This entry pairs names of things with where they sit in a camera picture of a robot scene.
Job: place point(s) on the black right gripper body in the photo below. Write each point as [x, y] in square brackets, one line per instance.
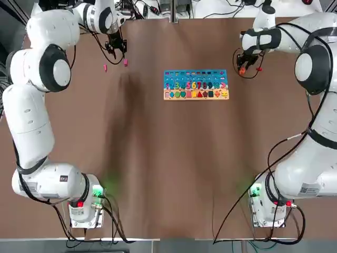
[249, 54]

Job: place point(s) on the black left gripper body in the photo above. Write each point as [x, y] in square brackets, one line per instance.
[115, 35]

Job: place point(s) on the orange number piece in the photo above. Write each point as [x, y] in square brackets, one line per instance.
[242, 70]

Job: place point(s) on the wide pink block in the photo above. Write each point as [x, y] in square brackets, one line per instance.
[126, 62]

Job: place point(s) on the colourful toy puzzle board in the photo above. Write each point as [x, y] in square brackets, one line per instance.
[196, 84]

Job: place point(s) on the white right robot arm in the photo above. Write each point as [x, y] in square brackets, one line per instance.
[297, 179]

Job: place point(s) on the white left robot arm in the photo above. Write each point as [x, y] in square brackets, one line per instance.
[29, 126]

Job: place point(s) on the aluminium frame post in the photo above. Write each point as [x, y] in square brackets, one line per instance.
[174, 11]

